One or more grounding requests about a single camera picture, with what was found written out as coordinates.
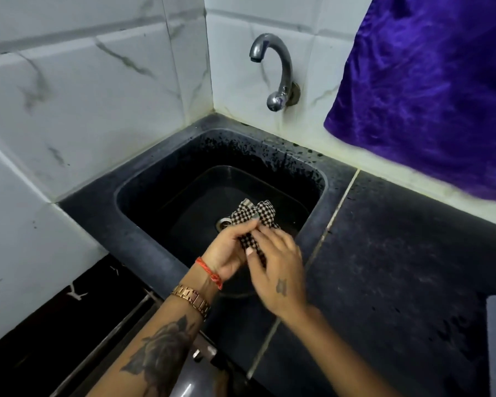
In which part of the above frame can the chrome wall faucet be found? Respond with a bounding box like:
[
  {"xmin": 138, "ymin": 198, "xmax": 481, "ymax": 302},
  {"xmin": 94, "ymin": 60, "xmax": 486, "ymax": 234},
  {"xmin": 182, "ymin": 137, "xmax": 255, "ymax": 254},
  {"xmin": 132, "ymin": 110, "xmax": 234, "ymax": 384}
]
[{"xmin": 249, "ymin": 33, "xmax": 301, "ymax": 113}]

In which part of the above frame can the purple velvet curtain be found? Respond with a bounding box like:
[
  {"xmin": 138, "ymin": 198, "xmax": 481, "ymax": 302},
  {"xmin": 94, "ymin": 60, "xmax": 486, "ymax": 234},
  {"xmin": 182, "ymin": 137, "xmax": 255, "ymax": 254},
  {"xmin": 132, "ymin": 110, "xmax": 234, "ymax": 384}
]
[{"xmin": 324, "ymin": 0, "xmax": 496, "ymax": 207}]

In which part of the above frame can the person's right forearm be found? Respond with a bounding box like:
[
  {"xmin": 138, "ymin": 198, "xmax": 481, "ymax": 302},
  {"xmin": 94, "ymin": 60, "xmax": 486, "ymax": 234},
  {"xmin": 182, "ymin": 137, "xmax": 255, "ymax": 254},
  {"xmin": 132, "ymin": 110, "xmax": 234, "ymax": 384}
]
[{"xmin": 279, "ymin": 305, "xmax": 402, "ymax": 397}]

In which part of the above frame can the red thread bracelet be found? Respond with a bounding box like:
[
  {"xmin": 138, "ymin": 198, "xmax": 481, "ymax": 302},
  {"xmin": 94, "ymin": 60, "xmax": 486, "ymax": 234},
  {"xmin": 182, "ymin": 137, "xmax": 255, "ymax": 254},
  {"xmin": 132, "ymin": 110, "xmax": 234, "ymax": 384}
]
[{"xmin": 195, "ymin": 256, "xmax": 224, "ymax": 291}]

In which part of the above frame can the black sink basin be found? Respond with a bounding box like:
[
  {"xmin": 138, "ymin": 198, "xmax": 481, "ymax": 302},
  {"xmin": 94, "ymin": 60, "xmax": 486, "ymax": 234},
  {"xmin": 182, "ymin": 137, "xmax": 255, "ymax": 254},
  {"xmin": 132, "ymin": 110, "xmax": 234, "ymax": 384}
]
[{"xmin": 114, "ymin": 128, "xmax": 328, "ymax": 300}]

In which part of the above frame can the small metal knob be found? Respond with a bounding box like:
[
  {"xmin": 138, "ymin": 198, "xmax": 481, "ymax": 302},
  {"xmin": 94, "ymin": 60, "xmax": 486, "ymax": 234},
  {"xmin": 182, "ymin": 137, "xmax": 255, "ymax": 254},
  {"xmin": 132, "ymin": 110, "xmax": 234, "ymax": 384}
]
[{"xmin": 192, "ymin": 346, "xmax": 218, "ymax": 365}]

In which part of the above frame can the person's left forearm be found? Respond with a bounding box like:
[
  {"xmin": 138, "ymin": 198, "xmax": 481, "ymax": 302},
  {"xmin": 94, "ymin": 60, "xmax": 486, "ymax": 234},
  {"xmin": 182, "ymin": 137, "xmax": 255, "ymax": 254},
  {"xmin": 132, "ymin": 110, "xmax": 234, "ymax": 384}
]
[{"xmin": 87, "ymin": 266, "xmax": 225, "ymax": 397}]

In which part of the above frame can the person's right hand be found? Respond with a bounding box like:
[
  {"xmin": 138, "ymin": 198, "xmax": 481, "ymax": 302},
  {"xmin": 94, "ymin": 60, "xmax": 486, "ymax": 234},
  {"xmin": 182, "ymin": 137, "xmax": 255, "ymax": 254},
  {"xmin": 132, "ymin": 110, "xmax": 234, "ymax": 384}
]
[{"xmin": 246, "ymin": 225, "xmax": 311, "ymax": 319}]

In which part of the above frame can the gold link wristwatch band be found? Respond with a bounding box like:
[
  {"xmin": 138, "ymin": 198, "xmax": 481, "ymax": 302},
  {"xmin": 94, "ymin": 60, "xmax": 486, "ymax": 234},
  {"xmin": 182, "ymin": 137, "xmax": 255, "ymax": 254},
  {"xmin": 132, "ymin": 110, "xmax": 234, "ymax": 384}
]
[{"xmin": 171, "ymin": 284, "xmax": 212, "ymax": 320}]

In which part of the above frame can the black white checkered cloth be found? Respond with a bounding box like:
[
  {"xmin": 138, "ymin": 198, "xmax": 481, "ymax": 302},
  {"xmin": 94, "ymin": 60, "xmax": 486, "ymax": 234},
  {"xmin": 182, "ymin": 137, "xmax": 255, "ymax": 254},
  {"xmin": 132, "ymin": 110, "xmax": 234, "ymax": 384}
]
[{"xmin": 230, "ymin": 198, "xmax": 282, "ymax": 269}]

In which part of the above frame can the person's left hand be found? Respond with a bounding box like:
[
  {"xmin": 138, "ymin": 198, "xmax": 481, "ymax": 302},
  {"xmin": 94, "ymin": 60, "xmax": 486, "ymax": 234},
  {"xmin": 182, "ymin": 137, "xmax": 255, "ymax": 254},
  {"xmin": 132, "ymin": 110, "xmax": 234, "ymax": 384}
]
[{"xmin": 199, "ymin": 216, "xmax": 260, "ymax": 285}]

